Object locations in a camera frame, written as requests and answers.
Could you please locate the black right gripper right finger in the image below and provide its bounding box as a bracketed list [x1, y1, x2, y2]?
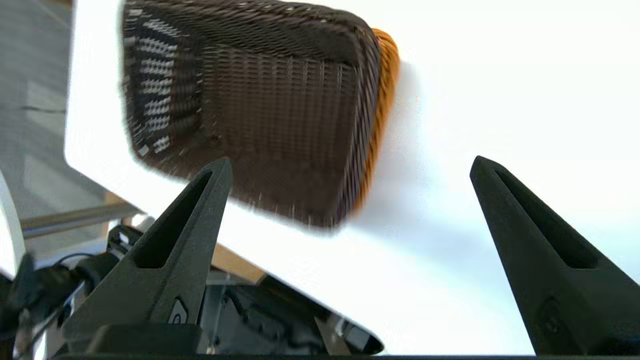
[469, 155, 640, 356]

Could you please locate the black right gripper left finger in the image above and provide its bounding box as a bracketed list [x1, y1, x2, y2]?
[61, 158, 234, 352]

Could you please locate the dark brown wicker basket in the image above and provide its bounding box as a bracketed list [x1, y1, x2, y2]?
[120, 0, 383, 231]

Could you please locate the orange wicker basket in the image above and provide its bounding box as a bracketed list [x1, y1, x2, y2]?
[350, 27, 401, 216]

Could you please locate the grey metal table bar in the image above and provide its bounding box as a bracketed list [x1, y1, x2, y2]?
[20, 202, 146, 240]

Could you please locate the black robot chassis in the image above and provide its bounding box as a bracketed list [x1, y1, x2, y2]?
[200, 272, 386, 357]

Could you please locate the white curved robot cover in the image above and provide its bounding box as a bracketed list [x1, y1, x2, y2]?
[0, 170, 27, 281]

